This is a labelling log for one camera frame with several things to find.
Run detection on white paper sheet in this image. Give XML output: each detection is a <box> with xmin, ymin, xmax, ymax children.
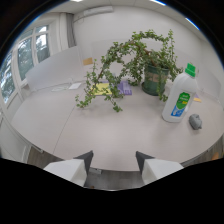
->
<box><xmin>67</xmin><ymin>82</ymin><xmax>83</xmax><ymax>91</ymax></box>

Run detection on white air conditioner unit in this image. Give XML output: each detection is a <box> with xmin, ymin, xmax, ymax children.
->
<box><xmin>82</xmin><ymin>5</ymin><xmax>115</xmax><ymax>18</ymax></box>

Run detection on white desk divider panel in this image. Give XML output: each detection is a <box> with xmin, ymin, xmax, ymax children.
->
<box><xmin>25</xmin><ymin>45</ymin><xmax>86</xmax><ymax>92</ymax></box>

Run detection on green leafy potted plant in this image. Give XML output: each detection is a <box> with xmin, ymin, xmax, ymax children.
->
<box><xmin>75</xmin><ymin>29</ymin><xmax>184</xmax><ymax>113</ymax></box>

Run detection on small grey toy figure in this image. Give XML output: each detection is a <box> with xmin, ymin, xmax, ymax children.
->
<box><xmin>188</xmin><ymin>113</ymin><xmax>203</xmax><ymax>131</ymax></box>

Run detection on orange sticky note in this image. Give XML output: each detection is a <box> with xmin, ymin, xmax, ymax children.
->
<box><xmin>82</xmin><ymin>57</ymin><xmax>94</xmax><ymax>66</ymax></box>

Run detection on window with white frame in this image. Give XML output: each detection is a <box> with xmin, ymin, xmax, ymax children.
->
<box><xmin>0</xmin><ymin>23</ymin><xmax>52</xmax><ymax>106</ymax></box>

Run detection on grey curtain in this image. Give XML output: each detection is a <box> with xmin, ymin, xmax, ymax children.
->
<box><xmin>65</xmin><ymin>12</ymin><xmax>77</xmax><ymax>49</ymax></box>

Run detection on yellow paper sheet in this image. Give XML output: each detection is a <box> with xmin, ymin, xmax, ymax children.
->
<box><xmin>90</xmin><ymin>82</ymin><xmax>113</xmax><ymax>97</ymax></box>

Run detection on dark green plant pot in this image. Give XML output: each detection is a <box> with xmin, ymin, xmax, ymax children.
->
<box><xmin>141</xmin><ymin>63</ymin><xmax>171</xmax><ymax>97</ymax></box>

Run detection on purple plastic item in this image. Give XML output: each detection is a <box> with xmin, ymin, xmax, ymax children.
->
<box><xmin>116</xmin><ymin>79</ymin><xmax>133</xmax><ymax>97</ymax></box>

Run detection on white detergent bottle green cap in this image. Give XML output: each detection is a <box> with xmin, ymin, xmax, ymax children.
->
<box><xmin>161</xmin><ymin>62</ymin><xmax>198</xmax><ymax>124</ymax></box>

